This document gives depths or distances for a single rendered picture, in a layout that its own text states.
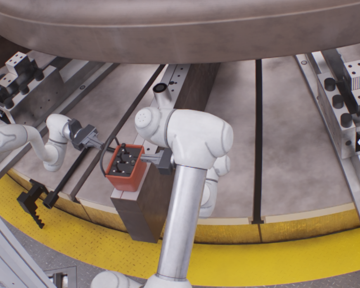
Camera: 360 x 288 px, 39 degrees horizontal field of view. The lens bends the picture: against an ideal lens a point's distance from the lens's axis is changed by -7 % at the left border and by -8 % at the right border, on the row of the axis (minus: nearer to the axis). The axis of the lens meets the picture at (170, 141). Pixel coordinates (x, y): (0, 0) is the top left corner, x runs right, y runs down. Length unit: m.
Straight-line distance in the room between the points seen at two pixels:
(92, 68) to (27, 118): 0.66
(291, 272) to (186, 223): 1.30
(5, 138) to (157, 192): 0.91
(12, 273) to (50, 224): 2.02
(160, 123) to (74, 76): 2.05
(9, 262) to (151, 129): 0.65
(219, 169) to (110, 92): 1.58
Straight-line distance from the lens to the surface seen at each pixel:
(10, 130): 2.22
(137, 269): 3.12
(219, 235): 3.01
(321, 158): 2.99
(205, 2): 2.71
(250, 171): 2.96
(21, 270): 1.48
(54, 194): 3.18
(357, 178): 2.83
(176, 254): 1.74
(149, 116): 1.75
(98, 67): 3.87
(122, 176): 2.47
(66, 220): 3.50
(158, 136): 1.76
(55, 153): 2.71
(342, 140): 2.67
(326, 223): 2.96
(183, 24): 2.68
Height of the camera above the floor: 2.58
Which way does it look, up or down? 45 degrees down
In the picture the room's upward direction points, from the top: 19 degrees counter-clockwise
